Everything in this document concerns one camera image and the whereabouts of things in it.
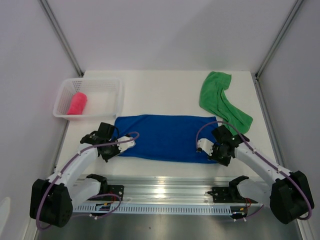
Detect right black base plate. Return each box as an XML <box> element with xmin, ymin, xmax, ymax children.
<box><xmin>207</xmin><ymin>175</ymin><xmax>249</xmax><ymax>204</ymax></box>

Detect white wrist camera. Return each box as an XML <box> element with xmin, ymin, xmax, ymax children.
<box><xmin>116</xmin><ymin>136</ymin><xmax>136</xmax><ymax>153</ymax></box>
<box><xmin>196</xmin><ymin>138</ymin><xmax>214</xmax><ymax>156</ymax></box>

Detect white perforated plastic basket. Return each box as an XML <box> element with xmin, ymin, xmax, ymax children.
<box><xmin>52</xmin><ymin>77</ymin><xmax>124</xmax><ymax>121</ymax></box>

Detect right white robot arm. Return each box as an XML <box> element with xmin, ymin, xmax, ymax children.
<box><xmin>197</xmin><ymin>125</ymin><xmax>315</xmax><ymax>224</ymax></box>

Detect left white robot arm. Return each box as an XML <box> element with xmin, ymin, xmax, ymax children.
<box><xmin>29</xmin><ymin>122</ymin><xmax>120</xmax><ymax>230</ymax></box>

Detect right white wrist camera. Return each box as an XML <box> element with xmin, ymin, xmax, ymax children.
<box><xmin>196</xmin><ymin>138</ymin><xmax>214</xmax><ymax>156</ymax></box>

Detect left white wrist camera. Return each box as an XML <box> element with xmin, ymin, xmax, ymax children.
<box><xmin>116</xmin><ymin>136</ymin><xmax>136</xmax><ymax>153</ymax></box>

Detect blue towel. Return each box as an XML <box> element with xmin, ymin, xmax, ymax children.
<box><xmin>114</xmin><ymin>114</ymin><xmax>218</xmax><ymax>164</ymax></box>

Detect right aluminium frame post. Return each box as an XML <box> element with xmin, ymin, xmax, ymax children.
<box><xmin>254</xmin><ymin>0</ymin><xmax>306</xmax><ymax>80</ymax></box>

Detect red towel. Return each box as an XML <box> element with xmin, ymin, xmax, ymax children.
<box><xmin>67</xmin><ymin>92</ymin><xmax>88</xmax><ymax>115</ymax></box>

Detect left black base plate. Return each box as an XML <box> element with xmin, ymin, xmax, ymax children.
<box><xmin>88</xmin><ymin>185</ymin><xmax>125</xmax><ymax>202</ymax></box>

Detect white slotted cable duct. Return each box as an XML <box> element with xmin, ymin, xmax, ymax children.
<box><xmin>73</xmin><ymin>202</ymin><xmax>233</xmax><ymax>216</ymax></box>

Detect aluminium mounting rail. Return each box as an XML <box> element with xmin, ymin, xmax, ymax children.
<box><xmin>33</xmin><ymin>175</ymin><xmax>276</xmax><ymax>202</ymax></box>

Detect green towel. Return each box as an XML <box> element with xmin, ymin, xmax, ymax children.
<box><xmin>199</xmin><ymin>71</ymin><xmax>253</xmax><ymax>134</ymax></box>

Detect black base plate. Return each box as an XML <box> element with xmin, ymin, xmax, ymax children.
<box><xmin>88</xmin><ymin>185</ymin><xmax>125</xmax><ymax>202</ymax></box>
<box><xmin>207</xmin><ymin>175</ymin><xmax>249</xmax><ymax>204</ymax></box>

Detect left aluminium frame post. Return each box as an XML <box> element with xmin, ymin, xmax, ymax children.
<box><xmin>37</xmin><ymin>0</ymin><xmax>84</xmax><ymax>78</ymax></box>

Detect aluminium frame post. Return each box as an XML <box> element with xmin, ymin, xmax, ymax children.
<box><xmin>254</xmin><ymin>0</ymin><xmax>306</xmax><ymax>80</ymax></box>
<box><xmin>37</xmin><ymin>0</ymin><xmax>84</xmax><ymax>78</ymax></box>

